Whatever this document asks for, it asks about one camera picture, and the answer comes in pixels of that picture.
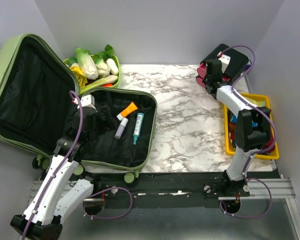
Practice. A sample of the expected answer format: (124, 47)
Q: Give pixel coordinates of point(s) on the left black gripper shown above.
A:
(107, 124)

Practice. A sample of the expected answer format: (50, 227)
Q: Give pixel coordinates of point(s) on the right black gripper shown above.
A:
(204, 79)

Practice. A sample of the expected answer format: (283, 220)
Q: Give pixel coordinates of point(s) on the white lilac bottle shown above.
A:
(121, 128)

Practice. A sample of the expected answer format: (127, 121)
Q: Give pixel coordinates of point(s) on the black case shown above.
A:
(236, 66)

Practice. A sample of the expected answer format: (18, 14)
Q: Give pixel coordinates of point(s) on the yellow blue towel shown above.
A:
(232, 119)

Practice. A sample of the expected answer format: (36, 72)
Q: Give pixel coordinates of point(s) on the green hard-shell suitcase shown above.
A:
(36, 109)

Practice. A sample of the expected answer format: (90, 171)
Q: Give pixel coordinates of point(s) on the yellow plastic tray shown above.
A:
(229, 149)

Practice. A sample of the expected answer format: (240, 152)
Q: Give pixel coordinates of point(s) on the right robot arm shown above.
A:
(252, 131)

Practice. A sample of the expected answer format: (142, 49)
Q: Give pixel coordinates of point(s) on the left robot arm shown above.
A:
(44, 217)

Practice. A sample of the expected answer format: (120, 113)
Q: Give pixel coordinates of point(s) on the orange cream tube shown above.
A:
(127, 111)

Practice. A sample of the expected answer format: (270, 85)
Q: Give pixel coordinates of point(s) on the teal spray bottle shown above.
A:
(137, 127)

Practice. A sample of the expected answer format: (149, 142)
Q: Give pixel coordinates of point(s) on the celery stalk toy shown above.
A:
(110, 79)

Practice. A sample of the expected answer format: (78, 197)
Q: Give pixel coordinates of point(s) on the bok choy toy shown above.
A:
(102, 68)

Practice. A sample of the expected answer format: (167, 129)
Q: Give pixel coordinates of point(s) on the green vegetable basket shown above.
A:
(114, 85)

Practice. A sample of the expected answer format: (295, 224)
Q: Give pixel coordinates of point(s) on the napa cabbage toy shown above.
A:
(86, 63)

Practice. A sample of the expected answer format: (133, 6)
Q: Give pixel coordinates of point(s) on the white radish toy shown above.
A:
(114, 70)

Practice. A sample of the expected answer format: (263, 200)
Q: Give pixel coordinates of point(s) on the yellow cabbage toy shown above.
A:
(80, 76)

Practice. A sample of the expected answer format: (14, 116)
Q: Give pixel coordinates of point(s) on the green leafy vegetable toy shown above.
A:
(107, 53)

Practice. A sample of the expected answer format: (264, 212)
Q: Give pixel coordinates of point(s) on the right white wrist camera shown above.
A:
(225, 61)

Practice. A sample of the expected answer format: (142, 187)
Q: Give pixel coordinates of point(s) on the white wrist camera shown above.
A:
(88, 101)
(225, 61)

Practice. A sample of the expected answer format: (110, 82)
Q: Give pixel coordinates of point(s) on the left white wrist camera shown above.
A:
(88, 101)

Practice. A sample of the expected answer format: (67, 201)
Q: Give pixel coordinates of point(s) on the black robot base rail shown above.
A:
(159, 190)

